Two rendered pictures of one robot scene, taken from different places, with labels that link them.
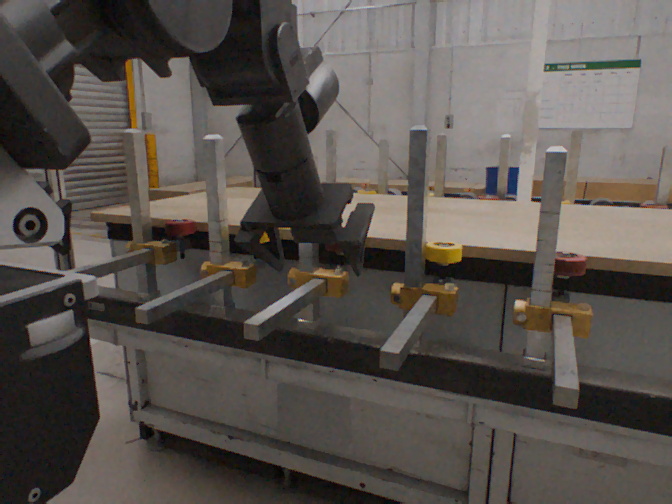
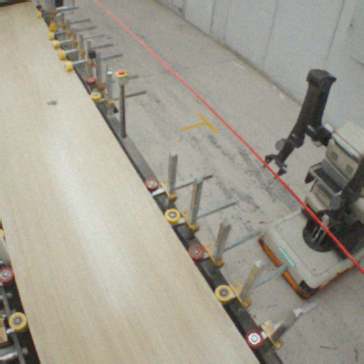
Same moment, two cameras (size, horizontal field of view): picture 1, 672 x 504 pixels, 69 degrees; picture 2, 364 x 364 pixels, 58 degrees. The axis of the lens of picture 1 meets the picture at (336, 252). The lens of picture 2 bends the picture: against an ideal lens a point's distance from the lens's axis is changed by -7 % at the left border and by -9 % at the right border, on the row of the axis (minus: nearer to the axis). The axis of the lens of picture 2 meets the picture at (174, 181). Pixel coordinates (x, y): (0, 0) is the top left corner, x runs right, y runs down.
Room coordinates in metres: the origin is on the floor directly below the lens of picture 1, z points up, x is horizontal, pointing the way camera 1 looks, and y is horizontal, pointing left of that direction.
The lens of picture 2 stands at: (2.03, 0.43, 2.35)
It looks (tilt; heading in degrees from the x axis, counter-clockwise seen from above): 46 degrees down; 215
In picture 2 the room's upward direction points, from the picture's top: 5 degrees clockwise
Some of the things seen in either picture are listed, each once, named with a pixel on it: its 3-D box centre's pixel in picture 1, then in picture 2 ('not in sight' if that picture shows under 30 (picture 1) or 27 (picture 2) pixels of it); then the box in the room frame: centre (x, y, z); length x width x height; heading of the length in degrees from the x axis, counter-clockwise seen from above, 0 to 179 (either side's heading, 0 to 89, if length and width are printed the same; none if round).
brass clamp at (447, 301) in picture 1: (424, 297); (189, 222); (0.98, -0.19, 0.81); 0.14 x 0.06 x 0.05; 67
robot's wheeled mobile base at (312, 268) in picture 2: not in sight; (314, 245); (0.09, 0.45, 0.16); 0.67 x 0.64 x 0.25; 157
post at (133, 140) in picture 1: (141, 221); (279, 333); (1.29, 0.52, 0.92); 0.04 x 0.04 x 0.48; 67
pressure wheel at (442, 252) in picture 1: (442, 266); (172, 221); (1.07, -0.24, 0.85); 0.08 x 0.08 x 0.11
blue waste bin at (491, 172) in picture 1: (506, 194); not in sight; (6.24, -2.19, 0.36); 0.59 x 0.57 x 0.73; 157
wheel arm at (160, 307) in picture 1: (210, 285); (253, 284); (1.09, 0.29, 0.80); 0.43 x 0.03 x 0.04; 157
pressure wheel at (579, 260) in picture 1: (562, 279); (151, 189); (0.97, -0.47, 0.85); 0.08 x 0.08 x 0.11
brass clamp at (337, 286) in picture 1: (318, 281); (213, 256); (1.08, 0.04, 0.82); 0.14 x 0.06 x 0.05; 67
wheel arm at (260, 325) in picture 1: (306, 295); (227, 246); (0.99, 0.06, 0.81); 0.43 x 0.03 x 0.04; 157
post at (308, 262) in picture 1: (308, 254); (217, 252); (1.09, 0.06, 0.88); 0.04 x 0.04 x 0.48; 67
